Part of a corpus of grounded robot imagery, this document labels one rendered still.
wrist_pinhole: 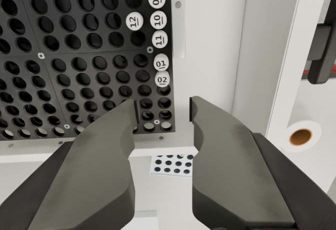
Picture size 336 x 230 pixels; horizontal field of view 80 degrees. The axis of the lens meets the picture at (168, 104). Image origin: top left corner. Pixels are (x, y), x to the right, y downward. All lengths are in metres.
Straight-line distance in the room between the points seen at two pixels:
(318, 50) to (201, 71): 0.12
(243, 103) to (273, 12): 0.10
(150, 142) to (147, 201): 0.31
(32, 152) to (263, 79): 0.26
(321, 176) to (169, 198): 0.35
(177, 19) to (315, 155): 0.42
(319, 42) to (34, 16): 0.22
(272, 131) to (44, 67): 0.21
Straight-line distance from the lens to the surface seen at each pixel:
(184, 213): 0.58
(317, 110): 0.46
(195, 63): 0.25
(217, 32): 0.25
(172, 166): 0.40
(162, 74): 0.17
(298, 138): 0.44
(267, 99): 0.20
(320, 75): 0.22
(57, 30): 0.19
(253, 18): 0.23
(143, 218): 0.57
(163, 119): 0.21
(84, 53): 0.19
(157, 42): 0.16
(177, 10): 0.22
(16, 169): 0.39
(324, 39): 0.21
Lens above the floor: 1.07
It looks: 61 degrees down
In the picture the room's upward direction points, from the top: 178 degrees clockwise
